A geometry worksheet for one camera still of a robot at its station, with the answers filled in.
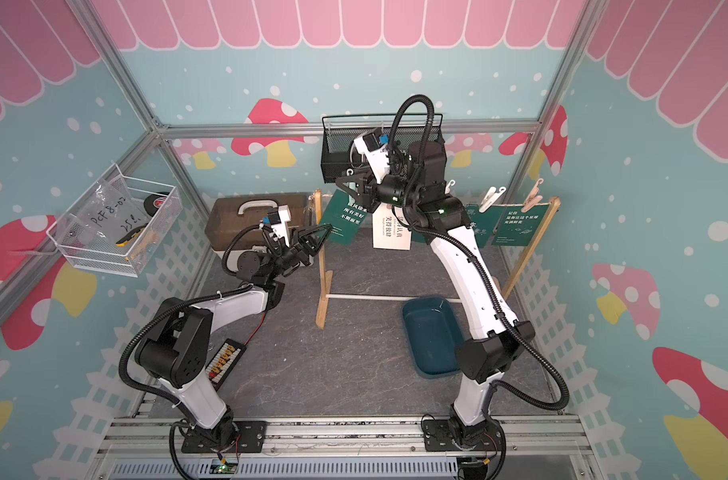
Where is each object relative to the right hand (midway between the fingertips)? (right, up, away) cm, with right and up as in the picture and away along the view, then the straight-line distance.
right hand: (340, 180), depth 63 cm
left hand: (-2, -10, +9) cm, 14 cm away
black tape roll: (-53, -1, +18) cm, 56 cm away
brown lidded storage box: (-41, -3, +34) cm, 53 cm away
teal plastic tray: (+26, -41, +31) cm, 57 cm away
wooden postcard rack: (-10, -24, +40) cm, 47 cm away
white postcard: (+10, -10, +8) cm, 17 cm away
